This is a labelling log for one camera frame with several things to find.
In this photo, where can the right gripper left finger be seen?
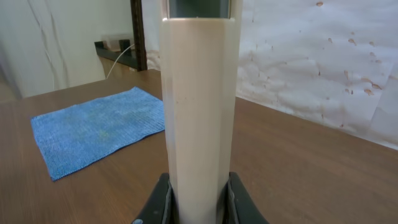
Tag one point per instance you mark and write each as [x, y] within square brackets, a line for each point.
[155, 205]

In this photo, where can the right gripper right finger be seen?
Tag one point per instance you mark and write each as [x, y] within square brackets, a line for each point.
[242, 208]

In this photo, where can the white pipette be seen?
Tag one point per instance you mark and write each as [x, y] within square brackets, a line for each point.
[199, 109]

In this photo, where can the blue cloth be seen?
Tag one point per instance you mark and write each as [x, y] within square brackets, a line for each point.
[93, 130]

